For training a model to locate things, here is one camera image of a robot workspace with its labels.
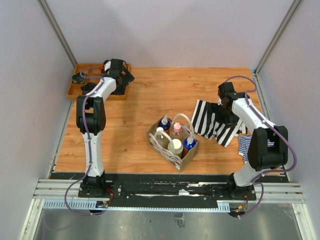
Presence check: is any wooden compartment tray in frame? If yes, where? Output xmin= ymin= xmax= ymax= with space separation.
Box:
xmin=67 ymin=63 xmax=130 ymax=101

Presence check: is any black white striped cloth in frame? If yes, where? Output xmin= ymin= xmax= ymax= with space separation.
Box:
xmin=191 ymin=99 xmax=248 ymax=148

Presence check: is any pink cap bottle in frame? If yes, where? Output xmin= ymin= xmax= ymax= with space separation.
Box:
xmin=170 ymin=122 xmax=182 ymax=138

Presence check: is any watermelon print canvas bag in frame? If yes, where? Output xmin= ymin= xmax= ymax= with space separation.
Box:
xmin=146 ymin=113 xmax=200 ymax=173

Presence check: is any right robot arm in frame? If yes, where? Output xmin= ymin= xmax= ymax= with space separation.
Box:
xmin=218 ymin=82 xmax=288 ymax=199

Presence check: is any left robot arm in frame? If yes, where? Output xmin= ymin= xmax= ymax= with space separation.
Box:
xmin=76 ymin=58 xmax=135 ymax=198

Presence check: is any dark rolled sock centre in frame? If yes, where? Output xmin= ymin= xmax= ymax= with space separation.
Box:
xmin=81 ymin=82 xmax=97 ymax=95

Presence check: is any dark rolled sock green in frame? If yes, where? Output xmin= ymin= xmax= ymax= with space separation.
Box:
xmin=71 ymin=72 xmax=85 ymax=84

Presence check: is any blue white striped cloth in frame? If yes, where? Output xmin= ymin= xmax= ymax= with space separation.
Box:
xmin=236 ymin=134 xmax=276 ymax=165

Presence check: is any blue spray bottle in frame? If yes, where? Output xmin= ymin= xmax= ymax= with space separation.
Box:
xmin=182 ymin=136 xmax=196 ymax=156

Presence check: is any white cap clear bottle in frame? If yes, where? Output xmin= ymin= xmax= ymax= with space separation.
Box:
xmin=155 ymin=134 xmax=170 ymax=149

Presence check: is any large cream lid bottle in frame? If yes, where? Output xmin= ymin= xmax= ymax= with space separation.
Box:
xmin=167 ymin=139 xmax=184 ymax=158

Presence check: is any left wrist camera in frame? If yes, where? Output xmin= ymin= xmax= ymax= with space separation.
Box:
xmin=103 ymin=60 xmax=111 ymax=72

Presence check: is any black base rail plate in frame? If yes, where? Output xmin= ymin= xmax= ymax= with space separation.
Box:
xmin=78 ymin=173 xmax=257 ymax=209

